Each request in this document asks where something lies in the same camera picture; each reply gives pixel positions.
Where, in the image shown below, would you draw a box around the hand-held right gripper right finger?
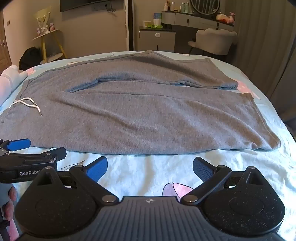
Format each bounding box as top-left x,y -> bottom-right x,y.
181,156 -> 266,205

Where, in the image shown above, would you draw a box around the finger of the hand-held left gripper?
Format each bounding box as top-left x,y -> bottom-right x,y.
0,138 -> 31,153
0,147 -> 67,165

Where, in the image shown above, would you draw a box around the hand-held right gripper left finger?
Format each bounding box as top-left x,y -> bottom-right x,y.
35,156 -> 119,205

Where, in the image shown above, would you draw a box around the grey pants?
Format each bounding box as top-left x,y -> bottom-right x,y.
0,50 -> 282,156

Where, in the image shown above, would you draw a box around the person's left hand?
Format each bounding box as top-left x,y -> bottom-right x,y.
0,185 -> 18,222

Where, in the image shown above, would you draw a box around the light blue printed bedsheet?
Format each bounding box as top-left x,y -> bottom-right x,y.
0,50 -> 296,240

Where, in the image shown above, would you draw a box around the black bag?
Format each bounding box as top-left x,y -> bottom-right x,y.
18,46 -> 43,71

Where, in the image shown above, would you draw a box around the wooden door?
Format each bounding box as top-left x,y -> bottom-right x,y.
0,10 -> 12,73

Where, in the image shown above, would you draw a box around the yellow side table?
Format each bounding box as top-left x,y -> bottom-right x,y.
32,29 -> 68,63

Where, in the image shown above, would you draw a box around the wrapped flower bouquet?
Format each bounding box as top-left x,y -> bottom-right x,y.
33,6 -> 53,36

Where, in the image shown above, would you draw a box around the grey upholstered chair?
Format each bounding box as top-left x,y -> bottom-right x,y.
187,28 -> 238,56

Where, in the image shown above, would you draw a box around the grey curtain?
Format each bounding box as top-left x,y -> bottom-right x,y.
233,0 -> 296,122

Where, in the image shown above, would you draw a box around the grey bedside cabinet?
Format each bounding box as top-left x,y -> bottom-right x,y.
139,26 -> 176,53

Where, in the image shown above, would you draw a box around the grey vanity desk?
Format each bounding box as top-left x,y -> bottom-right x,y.
161,10 -> 235,31

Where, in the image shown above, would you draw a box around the black television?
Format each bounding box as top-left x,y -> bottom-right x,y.
60,0 -> 127,13

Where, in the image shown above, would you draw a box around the pink plush toy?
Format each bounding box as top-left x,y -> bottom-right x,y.
216,12 -> 236,24

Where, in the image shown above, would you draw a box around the round mirror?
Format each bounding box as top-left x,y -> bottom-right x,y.
190,0 -> 220,12

